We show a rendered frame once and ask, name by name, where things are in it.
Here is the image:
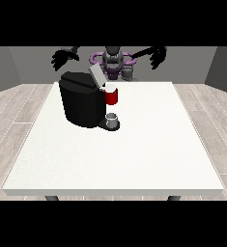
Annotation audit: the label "small grey cup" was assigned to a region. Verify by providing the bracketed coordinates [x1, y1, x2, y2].
[104, 112, 120, 128]

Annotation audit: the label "grey robot trunk purple rings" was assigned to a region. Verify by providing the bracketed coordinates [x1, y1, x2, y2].
[89, 46, 138, 82]

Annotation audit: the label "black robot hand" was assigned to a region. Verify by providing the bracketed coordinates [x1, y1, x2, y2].
[50, 47, 81, 72]
[149, 46, 168, 71]

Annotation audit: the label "small grey coffee pod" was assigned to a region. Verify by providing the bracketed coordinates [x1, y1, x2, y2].
[121, 66, 134, 81]

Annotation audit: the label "black coffee machine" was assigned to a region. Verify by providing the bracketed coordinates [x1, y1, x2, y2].
[58, 70, 121, 131]

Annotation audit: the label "red pod holder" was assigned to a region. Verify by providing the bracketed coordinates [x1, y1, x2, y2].
[103, 84, 120, 106]

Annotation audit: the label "pale grey machine lid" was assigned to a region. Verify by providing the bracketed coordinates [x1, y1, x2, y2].
[88, 63, 107, 89]

